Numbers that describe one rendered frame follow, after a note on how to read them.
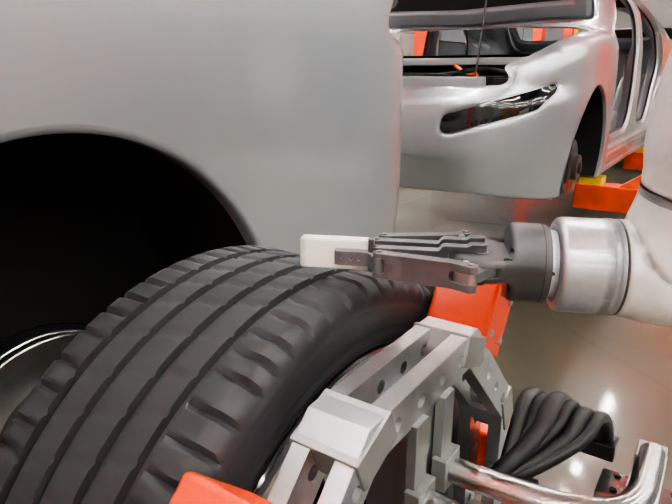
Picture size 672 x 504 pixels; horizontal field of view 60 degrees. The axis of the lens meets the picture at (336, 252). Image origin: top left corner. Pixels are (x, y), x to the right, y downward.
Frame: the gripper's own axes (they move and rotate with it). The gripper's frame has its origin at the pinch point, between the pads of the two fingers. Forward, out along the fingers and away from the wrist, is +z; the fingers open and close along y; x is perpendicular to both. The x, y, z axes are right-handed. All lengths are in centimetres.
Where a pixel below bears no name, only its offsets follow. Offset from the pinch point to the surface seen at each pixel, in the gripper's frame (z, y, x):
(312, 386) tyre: 0.6, -9.2, -10.0
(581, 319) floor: -101, 277, -117
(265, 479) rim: 3.4, -15.2, -15.6
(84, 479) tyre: 16.6, -19.9, -13.7
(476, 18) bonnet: -33, 351, 54
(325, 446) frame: -2.0, -16.5, -10.8
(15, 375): 47, 10, -24
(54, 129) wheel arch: 35.7, 9.2, 10.5
